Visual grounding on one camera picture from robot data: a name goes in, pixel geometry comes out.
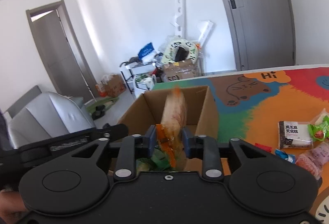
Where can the brown cardboard box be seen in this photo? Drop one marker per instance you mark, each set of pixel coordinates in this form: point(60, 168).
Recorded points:
point(192, 107)

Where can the orange-edged bread packet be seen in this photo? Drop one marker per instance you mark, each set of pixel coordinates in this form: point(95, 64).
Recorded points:
point(168, 132)

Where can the green bread packet in box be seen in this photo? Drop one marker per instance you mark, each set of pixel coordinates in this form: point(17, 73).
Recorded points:
point(157, 162)

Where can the grey side door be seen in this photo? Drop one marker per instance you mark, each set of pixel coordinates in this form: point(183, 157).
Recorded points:
point(60, 51)

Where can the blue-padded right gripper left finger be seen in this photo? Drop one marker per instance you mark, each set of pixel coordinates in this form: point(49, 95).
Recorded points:
point(150, 141)

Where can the cardboard box on rack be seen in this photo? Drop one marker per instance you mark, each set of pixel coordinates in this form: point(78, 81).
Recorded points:
point(180, 70)

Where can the pink bread packet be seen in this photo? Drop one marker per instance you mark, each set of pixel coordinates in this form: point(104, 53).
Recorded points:
point(314, 159)

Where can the colourful cartoon table mat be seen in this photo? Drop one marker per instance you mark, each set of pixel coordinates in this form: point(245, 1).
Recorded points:
point(251, 104)

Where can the blue plastic bag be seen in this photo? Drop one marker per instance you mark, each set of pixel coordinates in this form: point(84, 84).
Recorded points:
point(146, 50)

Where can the black metal rack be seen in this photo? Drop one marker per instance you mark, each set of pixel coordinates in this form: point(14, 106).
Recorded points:
point(138, 77)

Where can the person's left hand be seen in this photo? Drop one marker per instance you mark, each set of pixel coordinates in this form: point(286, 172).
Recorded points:
point(12, 206)

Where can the red snack packet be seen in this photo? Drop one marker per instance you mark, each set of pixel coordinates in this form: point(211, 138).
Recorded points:
point(264, 147)

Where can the black white cake packet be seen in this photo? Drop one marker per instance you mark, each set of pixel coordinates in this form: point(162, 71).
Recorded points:
point(294, 135)

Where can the grey sofa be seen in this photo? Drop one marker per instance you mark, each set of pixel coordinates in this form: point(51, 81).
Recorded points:
point(38, 116)

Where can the small floor cardboard box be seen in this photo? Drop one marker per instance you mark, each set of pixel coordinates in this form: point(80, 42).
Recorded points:
point(111, 85)

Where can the green snack packet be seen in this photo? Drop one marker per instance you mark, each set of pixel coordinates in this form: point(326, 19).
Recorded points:
point(319, 132)

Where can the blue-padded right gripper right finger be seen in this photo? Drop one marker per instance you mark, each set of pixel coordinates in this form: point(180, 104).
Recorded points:
point(189, 143)

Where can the small blue snack packet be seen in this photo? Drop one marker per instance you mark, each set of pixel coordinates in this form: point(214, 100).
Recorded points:
point(285, 156)

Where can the white shelf bracket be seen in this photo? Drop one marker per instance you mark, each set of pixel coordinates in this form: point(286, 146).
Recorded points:
point(187, 27)

